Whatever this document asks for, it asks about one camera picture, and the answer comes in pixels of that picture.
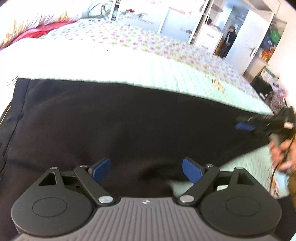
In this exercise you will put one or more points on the green shopping bag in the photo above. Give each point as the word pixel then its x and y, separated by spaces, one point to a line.
pixel 274 38

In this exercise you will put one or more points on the green cardboard box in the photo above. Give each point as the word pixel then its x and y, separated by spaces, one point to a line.
pixel 269 73

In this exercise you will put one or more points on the electric fan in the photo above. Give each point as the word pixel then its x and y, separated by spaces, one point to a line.
pixel 99 9

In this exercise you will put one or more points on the person's right forearm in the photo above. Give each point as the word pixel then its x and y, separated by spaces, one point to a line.
pixel 292 190

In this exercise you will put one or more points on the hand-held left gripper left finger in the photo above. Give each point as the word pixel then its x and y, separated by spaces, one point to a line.
pixel 101 168

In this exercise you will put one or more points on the floral long pillow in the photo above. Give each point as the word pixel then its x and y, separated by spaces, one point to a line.
pixel 34 14

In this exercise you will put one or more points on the black chair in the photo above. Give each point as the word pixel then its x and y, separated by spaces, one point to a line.
pixel 261 87

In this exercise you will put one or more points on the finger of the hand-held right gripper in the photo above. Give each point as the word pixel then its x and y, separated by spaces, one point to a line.
pixel 248 119
pixel 245 127

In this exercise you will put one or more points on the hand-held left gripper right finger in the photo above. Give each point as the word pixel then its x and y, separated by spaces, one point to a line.
pixel 192 170

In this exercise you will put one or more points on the sliding door wardrobe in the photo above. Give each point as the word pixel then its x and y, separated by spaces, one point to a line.
pixel 157 14

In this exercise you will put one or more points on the person's right hand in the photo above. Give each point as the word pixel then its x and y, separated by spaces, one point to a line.
pixel 282 150

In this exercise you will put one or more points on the white drawer cabinet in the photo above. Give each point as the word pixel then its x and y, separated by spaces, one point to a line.
pixel 208 37

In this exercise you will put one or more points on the black pants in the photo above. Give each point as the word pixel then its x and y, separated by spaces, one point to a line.
pixel 115 120

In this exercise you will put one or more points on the bee print quilted blanket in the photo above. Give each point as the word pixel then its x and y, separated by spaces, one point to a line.
pixel 150 69

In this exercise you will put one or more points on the patterned cloth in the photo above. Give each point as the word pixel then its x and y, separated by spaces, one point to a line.
pixel 276 102

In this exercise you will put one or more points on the white door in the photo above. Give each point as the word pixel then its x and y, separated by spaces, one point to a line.
pixel 249 39

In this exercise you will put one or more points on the magenta blanket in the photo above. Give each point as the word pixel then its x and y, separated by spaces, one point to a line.
pixel 46 30

